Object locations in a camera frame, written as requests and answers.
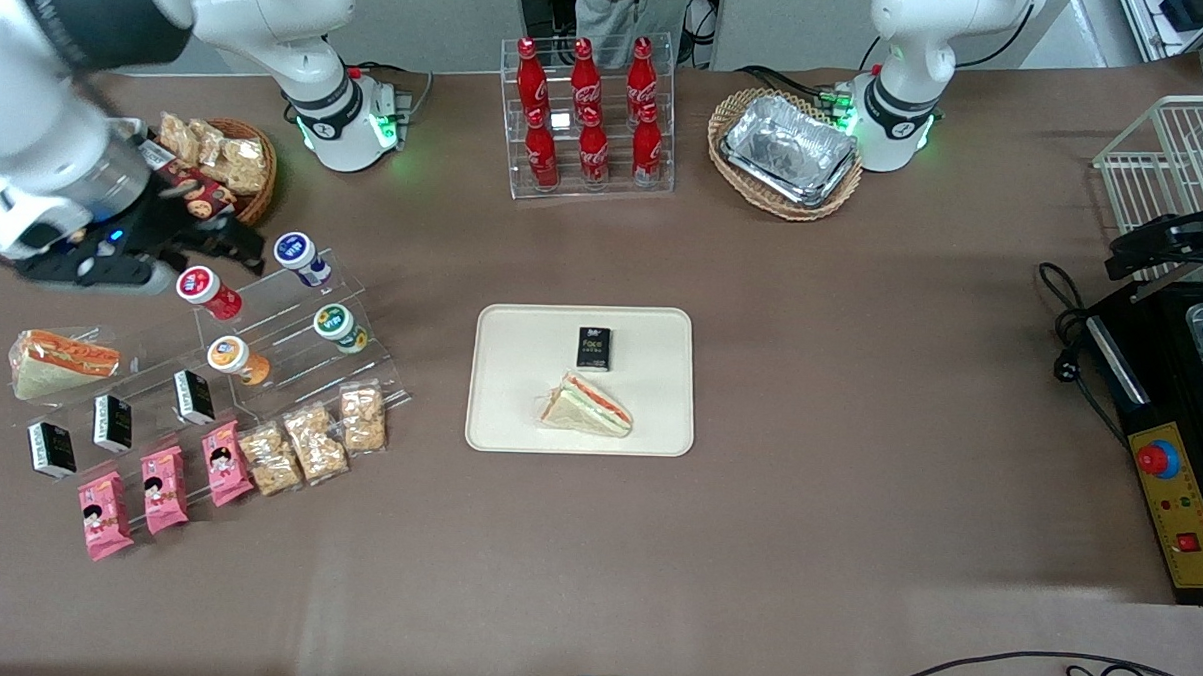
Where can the black tissue pack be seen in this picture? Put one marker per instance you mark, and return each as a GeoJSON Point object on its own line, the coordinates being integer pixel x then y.
{"type": "Point", "coordinates": [113, 422]}
{"type": "Point", "coordinates": [52, 449]}
{"type": "Point", "coordinates": [194, 397]}
{"type": "Point", "coordinates": [593, 349]}

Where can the red cap gum bottle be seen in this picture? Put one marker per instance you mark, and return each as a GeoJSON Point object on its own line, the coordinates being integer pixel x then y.
{"type": "Point", "coordinates": [208, 292]}

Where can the wrapped triangle sandwich orange filling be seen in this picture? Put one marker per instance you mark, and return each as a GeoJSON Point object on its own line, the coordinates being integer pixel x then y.
{"type": "Point", "coordinates": [60, 364]}

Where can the aluminium frame shelf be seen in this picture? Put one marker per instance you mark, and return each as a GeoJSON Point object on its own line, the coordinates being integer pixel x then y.
{"type": "Point", "coordinates": [1172, 38]}

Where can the person in grey trousers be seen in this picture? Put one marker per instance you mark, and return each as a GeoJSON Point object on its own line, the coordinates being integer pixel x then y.
{"type": "Point", "coordinates": [623, 14]}

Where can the red cola bottle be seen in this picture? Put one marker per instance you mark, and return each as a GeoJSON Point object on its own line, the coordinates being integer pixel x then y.
{"type": "Point", "coordinates": [532, 75]}
{"type": "Point", "coordinates": [542, 156]}
{"type": "Point", "coordinates": [594, 153]}
{"type": "Point", "coordinates": [585, 74]}
{"type": "Point", "coordinates": [642, 74]}
{"type": "Point", "coordinates": [647, 149]}

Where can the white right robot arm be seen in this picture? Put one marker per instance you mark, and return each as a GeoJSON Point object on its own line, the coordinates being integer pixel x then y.
{"type": "Point", "coordinates": [273, 16]}

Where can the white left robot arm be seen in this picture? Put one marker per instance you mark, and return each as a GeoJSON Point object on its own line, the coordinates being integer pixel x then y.
{"type": "Point", "coordinates": [911, 79]}

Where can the brown wicker snack basket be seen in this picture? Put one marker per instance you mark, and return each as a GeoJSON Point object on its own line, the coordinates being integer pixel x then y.
{"type": "Point", "coordinates": [261, 191]}

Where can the red cookie pack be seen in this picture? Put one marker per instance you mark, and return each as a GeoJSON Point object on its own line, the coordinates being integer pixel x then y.
{"type": "Point", "coordinates": [201, 196]}

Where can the silver foil tray stack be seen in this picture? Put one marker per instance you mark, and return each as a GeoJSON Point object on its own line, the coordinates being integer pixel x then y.
{"type": "Point", "coordinates": [788, 149]}

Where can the beige plastic serving tray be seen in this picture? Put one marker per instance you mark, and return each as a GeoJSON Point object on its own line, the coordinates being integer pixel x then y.
{"type": "Point", "coordinates": [519, 395]}

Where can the pink snack pack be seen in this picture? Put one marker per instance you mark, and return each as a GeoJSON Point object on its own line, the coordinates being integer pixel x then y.
{"type": "Point", "coordinates": [105, 516]}
{"type": "Point", "coordinates": [227, 463]}
{"type": "Point", "coordinates": [164, 490]}

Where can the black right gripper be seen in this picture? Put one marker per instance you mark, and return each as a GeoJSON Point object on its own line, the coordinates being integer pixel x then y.
{"type": "Point", "coordinates": [161, 226]}

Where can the wrapped triangle sandwich green filling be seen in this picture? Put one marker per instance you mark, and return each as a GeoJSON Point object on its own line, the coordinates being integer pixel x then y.
{"type": "Point", "coordinates": [584, 409]}

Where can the black sealing machine yellow panel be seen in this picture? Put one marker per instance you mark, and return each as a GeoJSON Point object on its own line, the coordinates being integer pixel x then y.
{"type": "Point", "coordinates": [1155, 377]}

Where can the blue cap gum bottle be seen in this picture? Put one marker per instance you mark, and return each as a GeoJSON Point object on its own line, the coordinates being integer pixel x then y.
{"type": "Point", "coordinates": [299, 255]}

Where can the wicker basket with foil trays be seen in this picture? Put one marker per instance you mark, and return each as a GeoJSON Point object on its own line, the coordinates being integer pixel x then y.
{"type": "Point", "coordinates": [735, 108]}

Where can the green cap gum bottle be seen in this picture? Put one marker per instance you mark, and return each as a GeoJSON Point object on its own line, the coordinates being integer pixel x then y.
{"type": "Point", "coordinates": [340, 329]}

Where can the clear peanut brittle pack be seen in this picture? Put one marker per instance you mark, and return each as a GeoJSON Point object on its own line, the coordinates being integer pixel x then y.
{"type": "Point", "coordinates": [235, 160]}
{"type": "Point", "coordinates": [315, 443]}
{"type": "Point", "coordinates": [180, 138]}
{"type": "Point", "coordinates": [270, 459]}
{"type": "Point", "coordinates": [364, 418]}

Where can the orange cap gum bottle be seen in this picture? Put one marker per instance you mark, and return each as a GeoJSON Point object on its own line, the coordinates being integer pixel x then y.
{"type": "Point", "coordinates": [236, 358]}

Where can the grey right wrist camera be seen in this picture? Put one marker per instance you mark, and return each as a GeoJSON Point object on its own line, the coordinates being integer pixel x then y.
{"type": "Point", "coordinates": [20, 218]}

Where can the clear acrylic bottle rack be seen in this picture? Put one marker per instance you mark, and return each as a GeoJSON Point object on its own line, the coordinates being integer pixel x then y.
{"type": "Point", "coordinates": [612, 186]}

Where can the clear acrylic stepped stand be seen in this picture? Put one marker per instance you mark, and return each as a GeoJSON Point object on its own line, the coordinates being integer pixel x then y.
{"type": "Point", "coordinates": [150, 362]}
{"type": "Point", "coordinates": [290, 367]}

